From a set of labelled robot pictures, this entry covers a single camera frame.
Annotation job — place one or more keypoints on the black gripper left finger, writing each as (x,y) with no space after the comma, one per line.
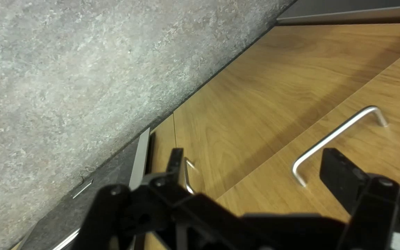
(131,217)

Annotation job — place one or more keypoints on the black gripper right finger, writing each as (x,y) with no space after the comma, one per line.
(381,213)

